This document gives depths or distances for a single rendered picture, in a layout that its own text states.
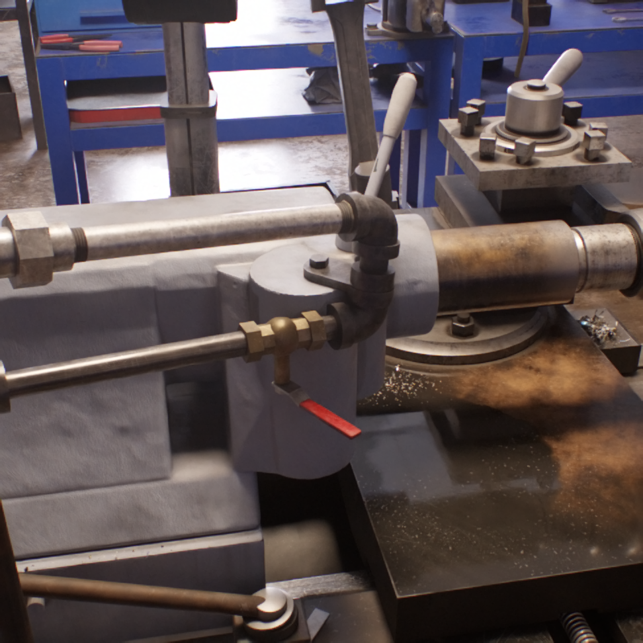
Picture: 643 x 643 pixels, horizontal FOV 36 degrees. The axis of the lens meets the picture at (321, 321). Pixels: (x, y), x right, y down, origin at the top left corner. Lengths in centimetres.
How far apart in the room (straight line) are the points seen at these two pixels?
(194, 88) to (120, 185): 210
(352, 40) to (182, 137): 51
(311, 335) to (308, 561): 47
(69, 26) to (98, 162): 163
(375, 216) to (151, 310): 21
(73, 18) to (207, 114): 84
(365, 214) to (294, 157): 359
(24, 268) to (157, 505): 31
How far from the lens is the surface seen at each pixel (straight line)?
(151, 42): 268
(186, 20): 197
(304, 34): 272
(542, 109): 110
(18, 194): 409
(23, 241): 60
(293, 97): 282
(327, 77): 278
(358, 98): 167
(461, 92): 278
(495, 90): 292
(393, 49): 269
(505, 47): 279
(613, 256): 95
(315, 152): 435
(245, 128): 267
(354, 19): 165
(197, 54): 199
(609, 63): 328
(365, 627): 87
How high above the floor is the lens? 151
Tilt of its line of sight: 30 degrees down
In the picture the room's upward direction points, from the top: straight up
